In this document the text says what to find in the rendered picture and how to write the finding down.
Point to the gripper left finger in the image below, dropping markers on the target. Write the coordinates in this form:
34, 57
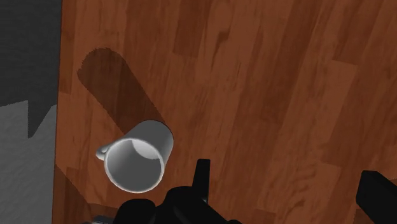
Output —
198, 198

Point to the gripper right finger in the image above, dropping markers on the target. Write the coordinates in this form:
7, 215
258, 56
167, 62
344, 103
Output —
377, 195

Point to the white mug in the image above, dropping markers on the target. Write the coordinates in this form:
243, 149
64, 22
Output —
136, 161

